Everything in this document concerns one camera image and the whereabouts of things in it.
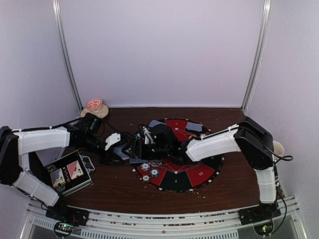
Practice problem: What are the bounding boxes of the right aluminium frame post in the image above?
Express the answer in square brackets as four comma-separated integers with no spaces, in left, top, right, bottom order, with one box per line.
[241,0,273,115]

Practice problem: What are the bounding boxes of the green fifty chips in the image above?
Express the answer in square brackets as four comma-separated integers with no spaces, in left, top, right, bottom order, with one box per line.
[150,168,160,178]

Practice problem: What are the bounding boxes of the brown hundred chip sector two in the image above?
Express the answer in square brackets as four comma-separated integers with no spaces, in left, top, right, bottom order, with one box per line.
[142,175,150,183]

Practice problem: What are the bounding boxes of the dealt card sector five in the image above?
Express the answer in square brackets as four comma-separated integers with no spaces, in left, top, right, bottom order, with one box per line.
[148,120,165,128]

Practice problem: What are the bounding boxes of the round red black poker mat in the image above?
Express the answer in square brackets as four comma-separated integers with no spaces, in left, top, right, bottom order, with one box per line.
[126,119,225,194]

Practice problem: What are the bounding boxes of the dealt card sector seven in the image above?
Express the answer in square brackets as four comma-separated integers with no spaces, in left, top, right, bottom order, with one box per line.
[185,121,202,132]

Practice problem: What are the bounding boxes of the aluminium poker case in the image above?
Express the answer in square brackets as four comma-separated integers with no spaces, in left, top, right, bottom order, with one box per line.
[45,150,95,197]

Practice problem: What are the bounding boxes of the blue playing card deck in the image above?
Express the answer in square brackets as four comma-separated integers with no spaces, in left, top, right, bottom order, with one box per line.
[114,145,130,160]

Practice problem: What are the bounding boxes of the left aluminium frame post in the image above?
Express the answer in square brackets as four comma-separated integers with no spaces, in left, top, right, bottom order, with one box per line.
[52,0,83,111]

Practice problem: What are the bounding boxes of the round wooden plate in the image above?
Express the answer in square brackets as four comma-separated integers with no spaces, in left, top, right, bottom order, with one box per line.
[80,104,109,119]

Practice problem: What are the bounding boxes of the aluminium frame post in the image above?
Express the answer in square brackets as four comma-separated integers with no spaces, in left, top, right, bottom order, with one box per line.
[241,0,273,115]
[52,0,83,111]

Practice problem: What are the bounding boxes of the front aluminium rail base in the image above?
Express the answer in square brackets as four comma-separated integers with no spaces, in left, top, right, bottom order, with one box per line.
[19,204,310,239]

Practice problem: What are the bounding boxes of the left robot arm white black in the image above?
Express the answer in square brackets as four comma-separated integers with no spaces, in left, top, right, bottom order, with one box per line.
[0,113,133,223]

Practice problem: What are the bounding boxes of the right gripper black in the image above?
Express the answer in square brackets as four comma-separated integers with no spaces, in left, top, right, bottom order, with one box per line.
[122,141,170,161]

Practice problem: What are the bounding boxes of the red white patterned bowl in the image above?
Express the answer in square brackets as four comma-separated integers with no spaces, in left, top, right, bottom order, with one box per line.
[86,98,103,111]

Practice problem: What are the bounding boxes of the dealt card sector three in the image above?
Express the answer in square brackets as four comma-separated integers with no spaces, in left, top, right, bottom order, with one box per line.
[129,158,144,165]

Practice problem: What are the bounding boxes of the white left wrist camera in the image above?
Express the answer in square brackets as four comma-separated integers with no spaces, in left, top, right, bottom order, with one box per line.
[105,132,121,151]

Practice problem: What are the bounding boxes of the clear acrylic dealer button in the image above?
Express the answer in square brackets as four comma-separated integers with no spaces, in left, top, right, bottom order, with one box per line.
[150,160,162,167]

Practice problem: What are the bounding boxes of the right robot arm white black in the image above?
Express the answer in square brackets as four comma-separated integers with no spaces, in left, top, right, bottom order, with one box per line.
[122,117,292,224]

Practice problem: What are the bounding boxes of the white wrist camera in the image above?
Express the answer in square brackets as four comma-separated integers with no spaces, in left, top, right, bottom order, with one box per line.
[105,132,121,151]
[138,124,155,144]

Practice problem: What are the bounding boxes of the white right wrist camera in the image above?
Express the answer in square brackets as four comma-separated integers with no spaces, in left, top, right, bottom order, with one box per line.
[138,124,155,144]

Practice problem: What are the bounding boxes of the cream ceramic mug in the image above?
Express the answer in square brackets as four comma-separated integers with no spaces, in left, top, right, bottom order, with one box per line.
[273,141,285,158]

